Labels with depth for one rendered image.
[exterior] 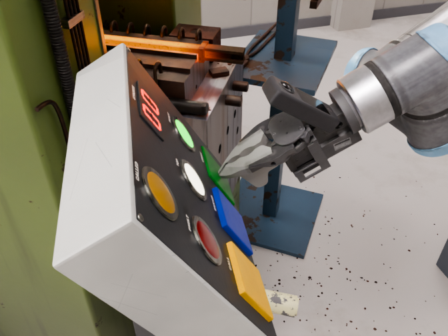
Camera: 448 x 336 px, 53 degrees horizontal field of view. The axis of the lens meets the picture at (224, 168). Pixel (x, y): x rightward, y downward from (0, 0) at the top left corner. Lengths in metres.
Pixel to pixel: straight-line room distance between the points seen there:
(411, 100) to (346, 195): 1.59
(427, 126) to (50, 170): 0.61
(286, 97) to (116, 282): 0.33
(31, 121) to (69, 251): 0.42
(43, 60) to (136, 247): 0.47
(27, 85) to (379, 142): 2.14
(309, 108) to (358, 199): 1.62
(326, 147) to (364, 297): 1.22
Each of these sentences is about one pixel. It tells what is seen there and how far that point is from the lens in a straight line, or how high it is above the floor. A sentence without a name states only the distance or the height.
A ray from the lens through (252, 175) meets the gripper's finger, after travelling 0.67.
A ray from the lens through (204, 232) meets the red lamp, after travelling 0.48.
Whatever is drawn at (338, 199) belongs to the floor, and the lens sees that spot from 2.20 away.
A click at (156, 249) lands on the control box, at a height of 1.17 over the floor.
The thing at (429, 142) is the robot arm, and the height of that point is 1.04.
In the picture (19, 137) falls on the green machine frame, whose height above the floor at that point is 1.03.
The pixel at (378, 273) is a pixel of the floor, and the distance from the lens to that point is 1.94.
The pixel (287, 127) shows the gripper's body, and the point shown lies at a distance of 0.66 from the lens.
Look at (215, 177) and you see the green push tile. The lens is 0.66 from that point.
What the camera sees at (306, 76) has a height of 0.77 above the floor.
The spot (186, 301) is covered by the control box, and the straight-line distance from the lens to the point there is 0.44.
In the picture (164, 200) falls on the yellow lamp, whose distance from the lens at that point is 0.42.
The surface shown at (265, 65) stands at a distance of 1.56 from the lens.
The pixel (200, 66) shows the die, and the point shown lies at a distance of 1.11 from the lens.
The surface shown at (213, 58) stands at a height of 0.99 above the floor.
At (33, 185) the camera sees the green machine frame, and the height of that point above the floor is 0.92.
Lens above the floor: 1.45
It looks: 39 degrees down
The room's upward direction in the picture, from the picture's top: straight up
